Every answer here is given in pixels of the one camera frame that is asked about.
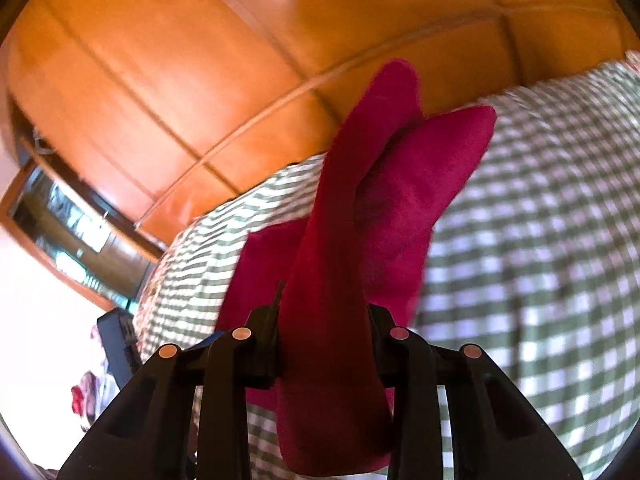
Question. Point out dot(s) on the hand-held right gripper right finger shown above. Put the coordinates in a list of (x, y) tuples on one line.
[(386, 355)]

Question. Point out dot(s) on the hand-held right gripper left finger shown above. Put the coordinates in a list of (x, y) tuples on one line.
[(260, 355)]

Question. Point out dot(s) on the red embroidered sweater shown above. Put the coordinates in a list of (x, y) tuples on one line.
[(350, 240)]

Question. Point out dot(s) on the floral cloth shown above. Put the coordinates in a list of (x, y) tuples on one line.
[(92, 395)]

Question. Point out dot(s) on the wooden framed mirror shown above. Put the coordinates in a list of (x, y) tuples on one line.
[(65, 220)]

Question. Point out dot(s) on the green white checked bedspread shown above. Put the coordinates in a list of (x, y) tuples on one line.
[(525, 260)]

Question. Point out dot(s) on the wooden wardrobe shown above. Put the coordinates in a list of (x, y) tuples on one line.
[(175, 85)]

